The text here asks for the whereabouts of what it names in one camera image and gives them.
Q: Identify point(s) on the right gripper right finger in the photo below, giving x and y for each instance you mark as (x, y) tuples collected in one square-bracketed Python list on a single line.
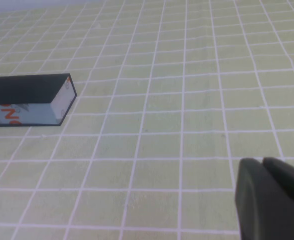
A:
[(289, 180)]

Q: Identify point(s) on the black glasses case printed front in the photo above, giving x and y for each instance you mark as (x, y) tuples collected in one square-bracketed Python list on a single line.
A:
[(24, 90)]

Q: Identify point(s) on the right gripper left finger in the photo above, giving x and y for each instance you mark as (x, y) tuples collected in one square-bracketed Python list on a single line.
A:
[(257, 205)]

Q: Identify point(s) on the green white-grid tablecloth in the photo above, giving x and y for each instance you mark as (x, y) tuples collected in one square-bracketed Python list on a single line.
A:
[(161, 125)]

